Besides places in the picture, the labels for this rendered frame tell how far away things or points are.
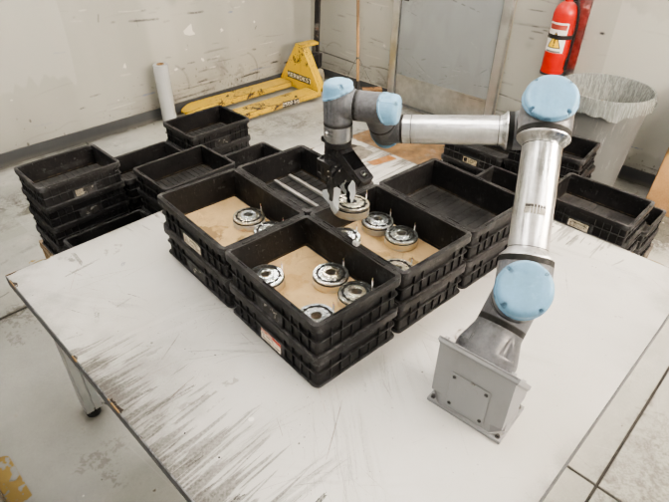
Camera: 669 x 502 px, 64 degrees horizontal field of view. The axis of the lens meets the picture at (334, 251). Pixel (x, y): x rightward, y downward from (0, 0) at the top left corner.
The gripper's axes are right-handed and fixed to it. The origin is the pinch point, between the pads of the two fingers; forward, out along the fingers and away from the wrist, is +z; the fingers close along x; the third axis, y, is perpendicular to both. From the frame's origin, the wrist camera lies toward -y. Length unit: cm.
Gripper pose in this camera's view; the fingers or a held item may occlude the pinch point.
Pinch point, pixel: (342, 207)
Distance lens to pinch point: 150.1
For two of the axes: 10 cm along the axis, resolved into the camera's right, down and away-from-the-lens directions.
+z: 0.1, 8.0, 6.0
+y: -6.2, -4.6, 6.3
